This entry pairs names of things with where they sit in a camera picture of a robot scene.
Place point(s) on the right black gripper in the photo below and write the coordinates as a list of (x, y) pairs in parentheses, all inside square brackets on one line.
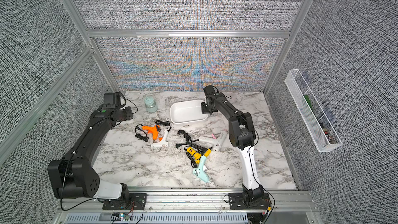
[(203, 110)]

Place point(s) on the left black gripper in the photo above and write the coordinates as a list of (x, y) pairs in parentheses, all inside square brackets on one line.
[(129, 114)]

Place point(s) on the white pink glue gun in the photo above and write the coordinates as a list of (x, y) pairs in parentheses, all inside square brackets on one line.
[(215, 142)]

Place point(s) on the orange hot glue gun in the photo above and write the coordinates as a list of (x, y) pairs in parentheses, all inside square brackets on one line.
[(142, 131)]

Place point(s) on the white small glue gun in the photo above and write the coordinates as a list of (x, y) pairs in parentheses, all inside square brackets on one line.
[(162, 141)]

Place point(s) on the yellow hot glue gun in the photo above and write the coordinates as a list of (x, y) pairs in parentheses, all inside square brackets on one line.
[(195, 152)]

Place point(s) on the mint green glue gun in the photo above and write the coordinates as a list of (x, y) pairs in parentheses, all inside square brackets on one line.
[(199, 170)]

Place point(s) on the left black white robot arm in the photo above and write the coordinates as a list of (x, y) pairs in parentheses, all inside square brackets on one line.
[(73, 176)]

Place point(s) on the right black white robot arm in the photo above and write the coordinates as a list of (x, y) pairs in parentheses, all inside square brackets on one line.
[(242, 136)]

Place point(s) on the white plastic storage box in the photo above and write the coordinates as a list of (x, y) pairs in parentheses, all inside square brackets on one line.
[(187, 112)]

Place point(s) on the mint lid glass jar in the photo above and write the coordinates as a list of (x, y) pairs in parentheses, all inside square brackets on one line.
[(150, 104)]

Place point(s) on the green item in tray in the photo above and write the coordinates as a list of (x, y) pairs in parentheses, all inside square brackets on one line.
[(309, 102)]

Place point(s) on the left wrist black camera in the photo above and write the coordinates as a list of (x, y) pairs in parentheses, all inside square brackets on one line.
[(112, 100)]

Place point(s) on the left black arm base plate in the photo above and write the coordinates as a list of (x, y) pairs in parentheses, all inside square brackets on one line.
[(135, 201)]

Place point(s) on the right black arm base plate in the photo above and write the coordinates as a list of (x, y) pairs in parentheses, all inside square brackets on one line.
[(238, 202)]

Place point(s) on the clear wall-mounted tray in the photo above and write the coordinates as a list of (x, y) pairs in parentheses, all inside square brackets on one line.
[(319, 127)]

